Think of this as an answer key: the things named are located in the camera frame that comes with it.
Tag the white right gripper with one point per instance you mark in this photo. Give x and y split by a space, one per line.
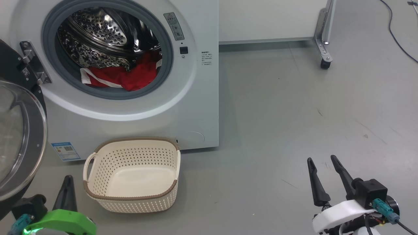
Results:
339 213

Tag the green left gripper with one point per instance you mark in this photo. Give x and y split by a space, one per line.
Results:
65 222

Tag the round glass washing machine door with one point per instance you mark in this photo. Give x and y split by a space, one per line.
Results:
19 137

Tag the red garment white trim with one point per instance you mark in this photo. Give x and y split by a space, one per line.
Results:
104 78

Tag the plain red garment white tag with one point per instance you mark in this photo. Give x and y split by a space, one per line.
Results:
140 73

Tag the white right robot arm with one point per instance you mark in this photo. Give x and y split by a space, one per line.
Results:
370 232

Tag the cream perforated laundry basket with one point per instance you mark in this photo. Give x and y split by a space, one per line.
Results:
137 179

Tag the metal door hinge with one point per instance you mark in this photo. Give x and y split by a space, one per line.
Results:
34 62

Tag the white front-load washing machine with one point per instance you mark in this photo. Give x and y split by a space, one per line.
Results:
196 114

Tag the blue energy label sticker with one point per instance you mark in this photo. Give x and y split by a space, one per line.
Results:
65 151

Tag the metal partition leg with caster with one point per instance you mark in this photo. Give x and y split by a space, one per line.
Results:
321 39

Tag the stainless steel washer drum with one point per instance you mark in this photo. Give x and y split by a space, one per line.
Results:
98 29

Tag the grey warning sticker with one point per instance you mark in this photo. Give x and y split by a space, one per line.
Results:
173 26

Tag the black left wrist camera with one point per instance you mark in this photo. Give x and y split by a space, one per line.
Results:
31 205

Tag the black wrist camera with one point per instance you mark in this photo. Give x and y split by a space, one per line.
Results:
370 192
31 205

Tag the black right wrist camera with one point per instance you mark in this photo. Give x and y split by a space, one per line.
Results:
370 192

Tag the teal left camera connector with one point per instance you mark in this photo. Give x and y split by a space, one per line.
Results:
19 225

